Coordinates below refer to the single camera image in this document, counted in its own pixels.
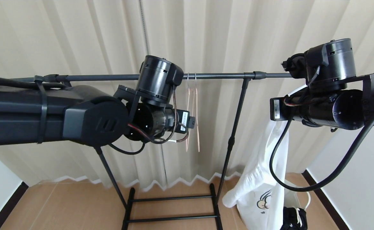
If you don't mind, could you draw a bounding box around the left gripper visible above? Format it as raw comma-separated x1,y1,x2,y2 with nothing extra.
125,103,196,143

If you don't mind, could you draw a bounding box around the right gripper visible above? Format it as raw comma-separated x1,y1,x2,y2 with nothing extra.
269,89,365,130

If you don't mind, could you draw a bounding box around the pink clothes hanger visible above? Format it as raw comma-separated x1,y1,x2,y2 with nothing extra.
193,73,201,153
185,73,193,152

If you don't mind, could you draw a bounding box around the white printed t-shirt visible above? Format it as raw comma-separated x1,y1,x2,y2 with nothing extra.
222,119,291,230

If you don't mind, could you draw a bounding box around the black clothes rack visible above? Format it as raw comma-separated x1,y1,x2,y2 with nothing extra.
11,71,294,230

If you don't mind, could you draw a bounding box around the white laundry basket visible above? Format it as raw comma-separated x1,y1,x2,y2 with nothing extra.
283,180,311,230

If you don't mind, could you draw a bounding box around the beige curtain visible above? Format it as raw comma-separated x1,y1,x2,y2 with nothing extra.
0,0,374,192

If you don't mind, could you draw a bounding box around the black garment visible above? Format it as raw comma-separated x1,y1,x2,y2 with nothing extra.
280,207,308,230

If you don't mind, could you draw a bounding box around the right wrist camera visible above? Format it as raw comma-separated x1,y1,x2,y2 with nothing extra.
281,53,307,79

